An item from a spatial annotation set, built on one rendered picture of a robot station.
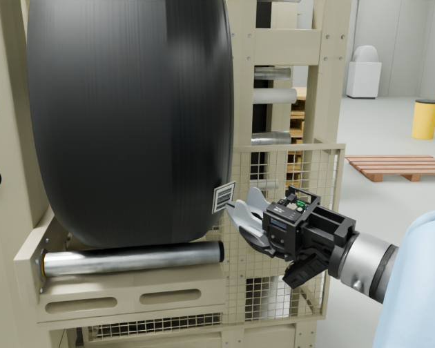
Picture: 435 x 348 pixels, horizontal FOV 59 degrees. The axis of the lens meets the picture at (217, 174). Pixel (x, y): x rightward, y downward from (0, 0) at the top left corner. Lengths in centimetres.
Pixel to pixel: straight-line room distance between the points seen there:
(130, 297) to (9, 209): 29
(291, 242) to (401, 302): 37
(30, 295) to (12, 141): 28
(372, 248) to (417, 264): 34
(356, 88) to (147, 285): 1102
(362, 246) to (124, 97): 37
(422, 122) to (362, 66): 518
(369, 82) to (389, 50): 145
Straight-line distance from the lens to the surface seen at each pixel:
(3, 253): 88
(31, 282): 76
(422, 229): 20
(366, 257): 51
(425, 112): 663
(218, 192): 61
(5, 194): 83
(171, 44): 55
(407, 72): 1300
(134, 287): 77
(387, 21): 1268
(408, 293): 18
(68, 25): 57
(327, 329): 208
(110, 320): 81
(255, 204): 62
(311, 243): 55
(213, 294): 79
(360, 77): 1158
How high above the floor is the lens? 129
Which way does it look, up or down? 18 degrees down
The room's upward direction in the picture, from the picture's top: 1 degrees clockwise
